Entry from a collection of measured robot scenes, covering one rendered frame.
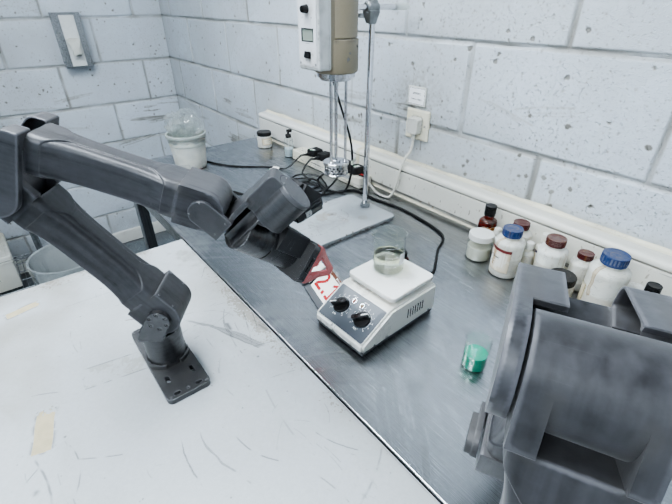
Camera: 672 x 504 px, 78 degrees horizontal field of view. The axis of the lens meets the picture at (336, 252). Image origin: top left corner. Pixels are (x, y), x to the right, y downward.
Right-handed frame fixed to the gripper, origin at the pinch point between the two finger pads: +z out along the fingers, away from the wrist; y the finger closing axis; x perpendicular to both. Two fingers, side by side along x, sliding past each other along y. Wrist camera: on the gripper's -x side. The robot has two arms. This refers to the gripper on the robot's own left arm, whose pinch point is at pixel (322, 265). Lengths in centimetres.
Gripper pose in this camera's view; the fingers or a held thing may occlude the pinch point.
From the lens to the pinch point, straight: 73.4
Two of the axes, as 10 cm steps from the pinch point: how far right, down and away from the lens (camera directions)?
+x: -4.9, 8.7, 0.5
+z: 5.9, 2.9, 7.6
